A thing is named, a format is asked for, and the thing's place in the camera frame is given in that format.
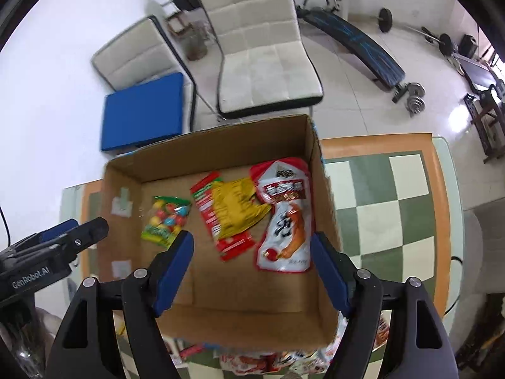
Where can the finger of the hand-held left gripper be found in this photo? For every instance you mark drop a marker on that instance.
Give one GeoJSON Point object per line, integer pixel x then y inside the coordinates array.
{"type": "Point", "coordinates": [88, 233]}
{"type": "Point", "coordinates": [59, 229]}

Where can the red snack pack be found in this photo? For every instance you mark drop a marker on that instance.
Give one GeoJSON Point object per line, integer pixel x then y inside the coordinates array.
{"type": "Point", "coordinates": [191, 354]}

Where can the green checkered tablecloth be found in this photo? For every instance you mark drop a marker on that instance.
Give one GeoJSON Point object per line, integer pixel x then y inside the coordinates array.
{"type": "Point", "coordinates": [374, 221]}

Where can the brown cardboard box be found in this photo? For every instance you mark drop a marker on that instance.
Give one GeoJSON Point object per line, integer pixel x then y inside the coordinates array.
{"type": "Point", "coordinates": [236, 284]}

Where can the small white padded chair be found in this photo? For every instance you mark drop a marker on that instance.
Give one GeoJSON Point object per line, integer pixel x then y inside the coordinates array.
{"type": "Point", "coordinates": [134, 57]}

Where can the dark wooden rack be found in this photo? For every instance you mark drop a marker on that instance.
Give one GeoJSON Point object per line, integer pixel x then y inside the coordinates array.
{"type": "Point", "coordinates": [487, 122]}

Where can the brown wooden stool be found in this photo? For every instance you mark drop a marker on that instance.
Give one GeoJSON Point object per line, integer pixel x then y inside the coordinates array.
{"type": "Point", "coordinates": [193, 41]}

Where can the blue cushion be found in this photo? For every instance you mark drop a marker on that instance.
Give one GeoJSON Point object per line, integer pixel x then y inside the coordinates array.
{"type": "Point", "coordinates": [144, 110]}

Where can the black blue sit-up bench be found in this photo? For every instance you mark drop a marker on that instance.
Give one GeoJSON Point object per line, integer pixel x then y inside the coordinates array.
{"type": "Point", "coordinates": [355, 41]}

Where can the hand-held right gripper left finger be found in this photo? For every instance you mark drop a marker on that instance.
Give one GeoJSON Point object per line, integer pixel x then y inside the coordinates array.
{"type": "Point", "coordinates": [173, 274]}

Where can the white red snack packet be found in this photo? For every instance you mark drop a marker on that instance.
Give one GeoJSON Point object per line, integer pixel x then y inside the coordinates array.
{"type": "Point", "coordinates": [286, 213]}

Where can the large white padded chair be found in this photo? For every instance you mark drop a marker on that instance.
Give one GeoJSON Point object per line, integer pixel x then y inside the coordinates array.
{"type": "Point", "coordinates": [260, 47]}

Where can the yellow snack packet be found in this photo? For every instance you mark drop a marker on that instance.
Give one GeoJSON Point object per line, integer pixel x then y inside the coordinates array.
{"type": "Point", "coordinates": [234, 209]}

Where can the pile of snack packets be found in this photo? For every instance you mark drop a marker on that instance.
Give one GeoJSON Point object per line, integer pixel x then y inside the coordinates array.
{"type": "Point", "coordinates": [268, 363]}

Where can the barbell on floor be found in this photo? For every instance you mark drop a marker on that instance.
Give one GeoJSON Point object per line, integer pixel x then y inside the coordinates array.
{"type": "Point", "coordinates": [414, 29]}

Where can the chrome dumbbell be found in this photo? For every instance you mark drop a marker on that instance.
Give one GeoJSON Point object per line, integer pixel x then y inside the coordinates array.
{"type": "Point", "coordinates": [412, 98]}

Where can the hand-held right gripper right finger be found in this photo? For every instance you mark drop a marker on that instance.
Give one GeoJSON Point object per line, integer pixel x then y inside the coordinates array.
{"type": "Point", "coordinates": [330, 278]}

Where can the colourful candy bag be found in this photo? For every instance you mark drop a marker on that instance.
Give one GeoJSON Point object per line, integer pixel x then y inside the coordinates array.
{"type": "Point", "coordinates": [167, 221]}

